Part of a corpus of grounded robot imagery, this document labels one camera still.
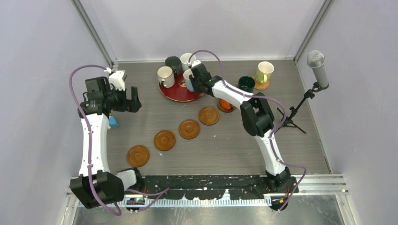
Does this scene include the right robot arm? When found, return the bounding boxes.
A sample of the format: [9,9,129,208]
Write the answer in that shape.
[189,62,291,192]

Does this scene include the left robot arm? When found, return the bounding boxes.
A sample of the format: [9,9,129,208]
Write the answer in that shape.
[70,74,144,209]

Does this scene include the dark green mug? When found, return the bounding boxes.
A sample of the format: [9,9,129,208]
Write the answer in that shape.
[237,76,255,93]

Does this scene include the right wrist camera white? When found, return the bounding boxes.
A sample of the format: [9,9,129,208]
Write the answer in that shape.
[191,60,202,68]

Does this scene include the wooden coaster four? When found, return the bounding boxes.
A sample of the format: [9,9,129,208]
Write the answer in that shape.
[153,130,176,151]

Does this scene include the wooden coaster one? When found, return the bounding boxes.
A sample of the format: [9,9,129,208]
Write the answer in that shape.
[217,98,236,113]

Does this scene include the black mug rear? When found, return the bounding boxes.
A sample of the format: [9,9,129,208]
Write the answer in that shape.
[164,56,183,77]

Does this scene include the light blue mug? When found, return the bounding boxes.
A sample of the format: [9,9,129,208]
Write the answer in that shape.
[183,69,194,92]

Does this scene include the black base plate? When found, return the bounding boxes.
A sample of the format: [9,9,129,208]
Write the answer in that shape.
[129,175,296,200]

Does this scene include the wooden coaster two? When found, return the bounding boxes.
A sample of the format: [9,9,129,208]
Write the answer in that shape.
[199,106,220,126]

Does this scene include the silver white mug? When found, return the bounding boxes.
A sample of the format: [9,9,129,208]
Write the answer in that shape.
[157,66,175,89]

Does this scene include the red round tray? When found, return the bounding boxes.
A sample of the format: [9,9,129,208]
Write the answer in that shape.
[158,73,204,102]

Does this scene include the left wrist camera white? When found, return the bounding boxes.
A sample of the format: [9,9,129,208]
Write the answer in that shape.
[108,70,126,91]

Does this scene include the yellow cream mug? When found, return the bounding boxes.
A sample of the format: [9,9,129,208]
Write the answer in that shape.
[255,61,274,84]

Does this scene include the wooden coaster three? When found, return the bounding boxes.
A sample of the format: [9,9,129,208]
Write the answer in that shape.
[178,119,200,140]

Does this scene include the silver microphone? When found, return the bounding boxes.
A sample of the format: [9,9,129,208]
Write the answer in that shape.
[307,50,329,88]

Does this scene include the woven rattan coaster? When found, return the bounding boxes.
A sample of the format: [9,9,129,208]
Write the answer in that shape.
[253,76,270,90]

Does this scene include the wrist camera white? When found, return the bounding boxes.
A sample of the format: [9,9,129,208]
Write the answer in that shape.
[191,60,202,68]
[108,70,126,91]

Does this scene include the colourful toy blocks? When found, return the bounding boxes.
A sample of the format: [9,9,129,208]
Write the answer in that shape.
[108,115,119,128]

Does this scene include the wooden coaster five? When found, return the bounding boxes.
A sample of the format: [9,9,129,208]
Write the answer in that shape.
[126,145,150,167]

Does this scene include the white mug rear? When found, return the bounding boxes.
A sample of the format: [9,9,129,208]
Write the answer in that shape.
[180,53,196,71]

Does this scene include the orange black mug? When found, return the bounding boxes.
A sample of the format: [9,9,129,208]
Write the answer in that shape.
[219,99,234,110]

